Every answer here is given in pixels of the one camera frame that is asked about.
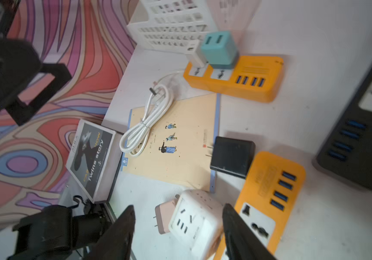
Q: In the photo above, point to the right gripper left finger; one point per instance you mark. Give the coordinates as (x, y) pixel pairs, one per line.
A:
(116, 242)

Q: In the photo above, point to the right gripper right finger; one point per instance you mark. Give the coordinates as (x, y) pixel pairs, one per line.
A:
(241, 243)

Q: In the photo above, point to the white cube socket adapter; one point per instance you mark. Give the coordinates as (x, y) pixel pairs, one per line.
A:
(197, 223)

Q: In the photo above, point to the pink small plug adapter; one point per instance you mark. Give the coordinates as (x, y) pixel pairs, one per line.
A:
(164, 213)

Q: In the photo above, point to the black charger plug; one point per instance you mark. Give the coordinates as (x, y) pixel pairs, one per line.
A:
(231, 156)

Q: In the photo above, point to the black power strip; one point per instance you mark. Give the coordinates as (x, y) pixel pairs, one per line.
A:
(347, 151)

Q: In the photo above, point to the yellow power strip with adapters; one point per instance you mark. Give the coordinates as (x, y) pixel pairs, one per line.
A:
(256, 78)

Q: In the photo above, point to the teal plug adapter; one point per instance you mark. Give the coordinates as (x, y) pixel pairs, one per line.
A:
(220, 50)

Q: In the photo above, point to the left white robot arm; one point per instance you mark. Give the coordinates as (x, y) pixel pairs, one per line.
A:
(19, 64)

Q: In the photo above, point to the white plug adapter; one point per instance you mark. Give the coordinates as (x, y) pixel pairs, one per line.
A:
(195, 55)

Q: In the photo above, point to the black white magazine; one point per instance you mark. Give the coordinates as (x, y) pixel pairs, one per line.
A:
(94, 159)

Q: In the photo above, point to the white plastic file organizer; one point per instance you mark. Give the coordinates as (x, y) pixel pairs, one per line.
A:
(168, 26)

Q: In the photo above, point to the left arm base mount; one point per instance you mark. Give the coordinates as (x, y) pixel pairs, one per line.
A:
(57, 231)

